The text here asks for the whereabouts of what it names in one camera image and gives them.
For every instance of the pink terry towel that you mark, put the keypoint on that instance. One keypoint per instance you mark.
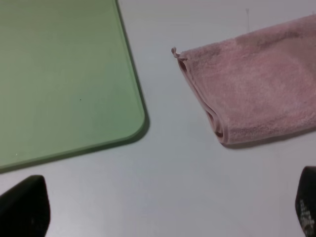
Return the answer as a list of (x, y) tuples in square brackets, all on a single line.
[(258, 85)]

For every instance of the green plastic tray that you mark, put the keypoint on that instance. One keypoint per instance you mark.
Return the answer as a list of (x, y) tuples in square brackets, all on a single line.
[(68, 85)]

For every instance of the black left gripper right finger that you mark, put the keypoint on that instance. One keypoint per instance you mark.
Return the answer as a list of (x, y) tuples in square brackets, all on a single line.
[(305, 202)]

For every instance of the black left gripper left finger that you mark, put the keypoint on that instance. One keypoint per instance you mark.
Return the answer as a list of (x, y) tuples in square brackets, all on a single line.
[(25, 209)]

